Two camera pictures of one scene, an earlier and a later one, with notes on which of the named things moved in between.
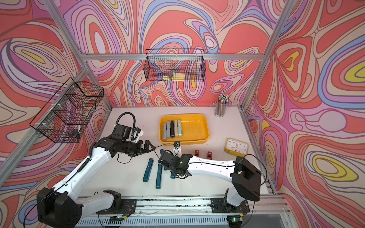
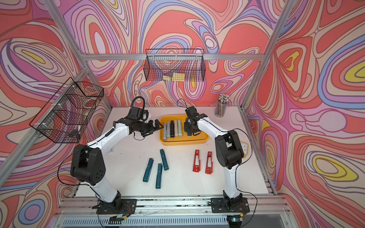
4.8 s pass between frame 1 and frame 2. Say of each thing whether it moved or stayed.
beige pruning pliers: stayed
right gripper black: moved
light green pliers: stayed
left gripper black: moved
